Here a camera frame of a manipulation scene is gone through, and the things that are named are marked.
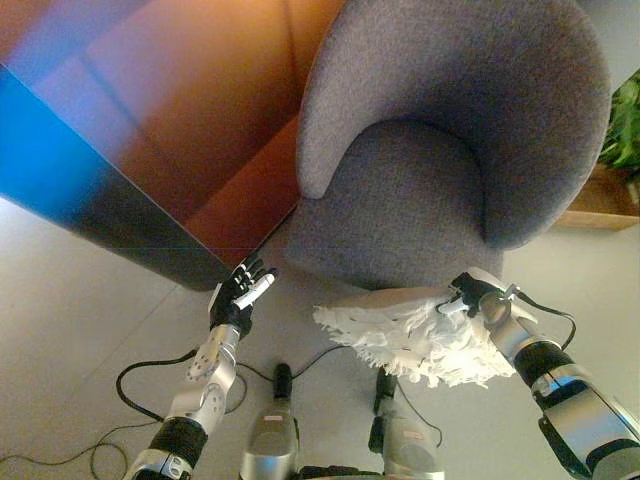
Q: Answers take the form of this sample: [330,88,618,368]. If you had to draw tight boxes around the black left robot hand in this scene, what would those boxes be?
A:
[207,254,278,340]

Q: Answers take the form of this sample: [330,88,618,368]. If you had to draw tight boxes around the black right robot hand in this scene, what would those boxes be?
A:
[437,271,502,318]

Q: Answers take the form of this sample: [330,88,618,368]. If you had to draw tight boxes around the silver right robot leg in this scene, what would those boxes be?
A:
[368,399,445,480]

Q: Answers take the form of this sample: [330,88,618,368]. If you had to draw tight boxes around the thin black floor cable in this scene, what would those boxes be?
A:
[0,420,161,480]

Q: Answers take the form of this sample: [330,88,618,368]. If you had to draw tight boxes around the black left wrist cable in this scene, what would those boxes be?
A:
[115,347,249,421]

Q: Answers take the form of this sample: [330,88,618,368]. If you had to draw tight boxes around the brown wooden cabinet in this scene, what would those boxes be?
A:
[0,0,351,293]

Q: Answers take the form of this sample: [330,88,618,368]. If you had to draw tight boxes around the black left robot foot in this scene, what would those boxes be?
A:
[272,362,294,400]

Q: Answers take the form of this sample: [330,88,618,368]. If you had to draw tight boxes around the wooden planter box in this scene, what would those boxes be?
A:
[559,164,640,232]

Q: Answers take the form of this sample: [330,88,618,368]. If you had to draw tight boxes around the green potted plant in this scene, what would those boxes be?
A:
[597,69,640,176]

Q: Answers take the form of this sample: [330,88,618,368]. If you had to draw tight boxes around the grey fabric armchair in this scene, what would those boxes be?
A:
[280,0,613,292]

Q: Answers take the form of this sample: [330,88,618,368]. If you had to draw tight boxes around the silver left robot leg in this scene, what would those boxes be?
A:
[238,394,301,480]

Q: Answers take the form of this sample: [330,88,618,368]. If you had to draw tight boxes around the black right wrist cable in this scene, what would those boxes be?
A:
[517,291,578,351]

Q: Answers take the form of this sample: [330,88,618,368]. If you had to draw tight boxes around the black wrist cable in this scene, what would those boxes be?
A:
[517,291,578,351]
[115,347,249,421]

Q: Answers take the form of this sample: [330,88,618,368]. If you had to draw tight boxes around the white shaggy pillow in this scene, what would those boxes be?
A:
[311,291,518,390]

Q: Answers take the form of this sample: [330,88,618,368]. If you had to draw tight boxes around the silver robot leg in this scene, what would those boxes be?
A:
[238,394,301,480]
[368,399,445,480]

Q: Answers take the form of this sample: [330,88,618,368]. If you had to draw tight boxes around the black robot foot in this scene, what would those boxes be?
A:
[272,362,294,400]
[374,368,399,414]

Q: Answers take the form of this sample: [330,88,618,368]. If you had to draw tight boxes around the black right robot foot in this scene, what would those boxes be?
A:
[374,368,399,414]

